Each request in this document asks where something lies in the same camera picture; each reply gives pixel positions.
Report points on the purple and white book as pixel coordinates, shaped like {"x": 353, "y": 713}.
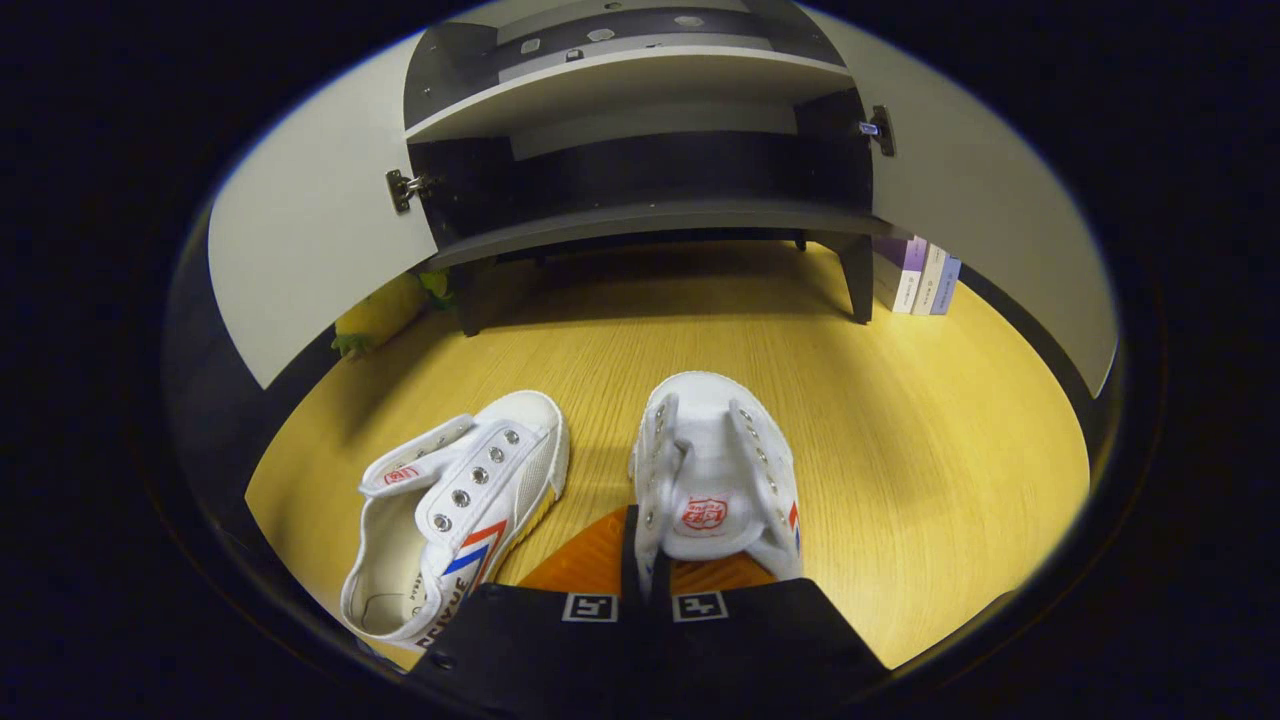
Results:
{"x": 898, "y": 275}

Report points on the yellow plush toy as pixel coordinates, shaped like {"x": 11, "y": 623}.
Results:
{"x": 380, "y": 312}

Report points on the white canvas shoe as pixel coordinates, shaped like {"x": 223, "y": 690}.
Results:
{"x": 715, "y": 450}
{"x": 470, "y": 500}

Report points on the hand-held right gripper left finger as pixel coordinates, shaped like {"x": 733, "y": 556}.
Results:
{"x": 540, "y": 650}

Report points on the metal door hinge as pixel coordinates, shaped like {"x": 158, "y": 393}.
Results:
{"x": 880, "y": 130}
{"x": 403, "y": 188}

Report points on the white and grey shoe cabinet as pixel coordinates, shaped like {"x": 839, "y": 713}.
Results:
{"x": 640, "y": 90}

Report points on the white cabinet door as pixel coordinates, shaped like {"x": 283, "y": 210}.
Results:
{"x": 310, "y": 230}
{"x": 990, "y": 200}

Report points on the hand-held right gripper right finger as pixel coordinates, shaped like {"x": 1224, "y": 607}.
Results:
{"x": 760, "y": 640}

